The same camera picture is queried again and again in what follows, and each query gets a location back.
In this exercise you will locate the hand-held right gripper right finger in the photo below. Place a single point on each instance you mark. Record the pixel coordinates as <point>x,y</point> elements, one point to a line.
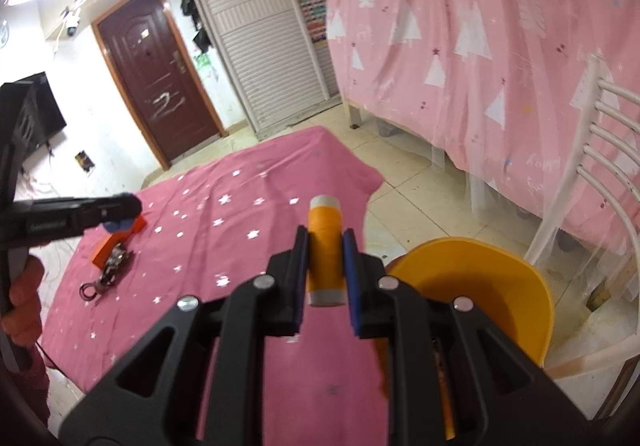
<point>351,276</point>

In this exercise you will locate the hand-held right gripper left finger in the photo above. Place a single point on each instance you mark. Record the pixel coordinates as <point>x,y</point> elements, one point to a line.
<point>300,276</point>

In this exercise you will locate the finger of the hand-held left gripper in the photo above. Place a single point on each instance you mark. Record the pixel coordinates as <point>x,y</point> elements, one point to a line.
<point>119,226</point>
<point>75,218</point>

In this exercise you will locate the long orange box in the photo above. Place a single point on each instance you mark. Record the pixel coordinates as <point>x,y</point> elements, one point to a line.
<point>105,253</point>

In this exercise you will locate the orange cylindrical roll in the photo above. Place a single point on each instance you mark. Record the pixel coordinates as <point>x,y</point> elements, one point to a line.
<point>325,246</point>

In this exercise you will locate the yellow plastic bin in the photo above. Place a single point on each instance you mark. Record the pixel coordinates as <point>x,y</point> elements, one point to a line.
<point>475,286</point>

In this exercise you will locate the person's left forearm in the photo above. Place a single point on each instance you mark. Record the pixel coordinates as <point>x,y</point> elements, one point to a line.
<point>35,386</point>

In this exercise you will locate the person's left hand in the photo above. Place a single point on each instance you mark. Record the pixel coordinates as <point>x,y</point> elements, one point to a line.
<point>27,306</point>

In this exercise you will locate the metal keyring clip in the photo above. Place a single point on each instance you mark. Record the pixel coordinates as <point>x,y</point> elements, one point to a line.
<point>115,263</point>

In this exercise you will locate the black flat television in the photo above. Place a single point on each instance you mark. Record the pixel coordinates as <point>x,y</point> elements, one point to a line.
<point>52,110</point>

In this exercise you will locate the pink star tablecloth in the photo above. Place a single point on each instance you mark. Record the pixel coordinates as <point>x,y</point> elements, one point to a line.
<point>225,226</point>

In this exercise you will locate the brown door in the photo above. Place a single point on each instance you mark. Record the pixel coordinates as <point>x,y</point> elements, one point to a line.
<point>150,75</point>

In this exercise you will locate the small black hanging bag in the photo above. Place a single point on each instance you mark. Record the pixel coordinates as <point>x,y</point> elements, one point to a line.
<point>202,40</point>

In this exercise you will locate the white louvered wardrobe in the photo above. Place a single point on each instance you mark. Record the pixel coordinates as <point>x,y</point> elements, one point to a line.
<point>260,50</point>

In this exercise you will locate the pink tree print curtain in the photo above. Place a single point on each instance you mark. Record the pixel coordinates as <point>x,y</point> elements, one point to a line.
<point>450,50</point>

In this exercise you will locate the white metal chair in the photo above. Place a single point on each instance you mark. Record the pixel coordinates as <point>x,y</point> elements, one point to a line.
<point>600,150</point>

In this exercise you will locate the black yellow wall panel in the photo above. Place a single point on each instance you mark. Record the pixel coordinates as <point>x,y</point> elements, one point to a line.
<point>84,160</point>

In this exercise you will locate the round wall clock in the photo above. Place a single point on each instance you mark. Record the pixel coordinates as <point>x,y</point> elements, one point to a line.
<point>3,33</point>

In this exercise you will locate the white security camera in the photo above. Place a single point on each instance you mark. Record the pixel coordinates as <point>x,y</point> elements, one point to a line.
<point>72,23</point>

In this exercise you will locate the wooden bed frame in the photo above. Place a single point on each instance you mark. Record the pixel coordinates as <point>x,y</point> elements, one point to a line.
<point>354,114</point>

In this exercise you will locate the green wall decoration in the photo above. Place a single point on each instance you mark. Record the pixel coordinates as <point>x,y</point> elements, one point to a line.
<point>205,63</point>

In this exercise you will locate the colourful grid wall poster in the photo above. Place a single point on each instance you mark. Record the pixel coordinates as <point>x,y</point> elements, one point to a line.
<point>310,5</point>

